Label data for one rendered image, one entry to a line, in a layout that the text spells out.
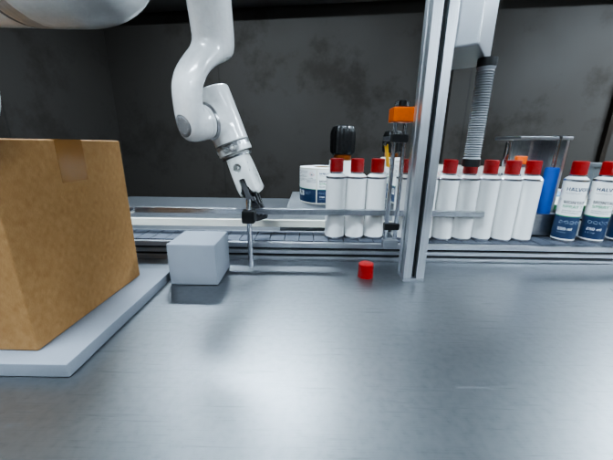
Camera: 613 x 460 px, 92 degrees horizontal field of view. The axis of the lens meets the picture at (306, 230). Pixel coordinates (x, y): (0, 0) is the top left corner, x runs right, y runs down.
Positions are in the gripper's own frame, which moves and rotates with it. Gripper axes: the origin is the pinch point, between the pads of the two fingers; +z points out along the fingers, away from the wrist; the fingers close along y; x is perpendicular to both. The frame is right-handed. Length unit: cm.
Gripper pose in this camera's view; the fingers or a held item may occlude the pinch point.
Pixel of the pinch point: (259, 212)
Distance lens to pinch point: 79.7
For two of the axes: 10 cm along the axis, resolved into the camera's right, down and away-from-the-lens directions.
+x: -9.4, 3.1, 1.0
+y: 0.1, -2.8, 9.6
